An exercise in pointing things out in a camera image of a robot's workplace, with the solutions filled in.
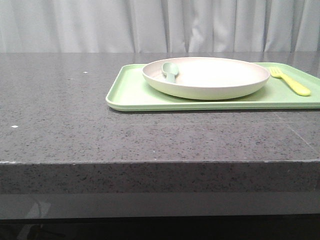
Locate beige round plate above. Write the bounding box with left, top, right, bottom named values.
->
left=142, top=57, right=271, bottom=100

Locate yellow plastic fork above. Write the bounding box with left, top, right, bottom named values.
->
left=269, top=66, right=312, bottom=97

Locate light green plastic tray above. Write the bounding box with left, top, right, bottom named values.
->
left=105, top=63, right=320, bottom=112

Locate sage green spoon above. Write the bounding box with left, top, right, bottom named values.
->
left=161, top=62, right=179, bottom=83

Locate grey pleated curtain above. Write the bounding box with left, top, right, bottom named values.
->
left=0, top=0, right=320, bottom=53

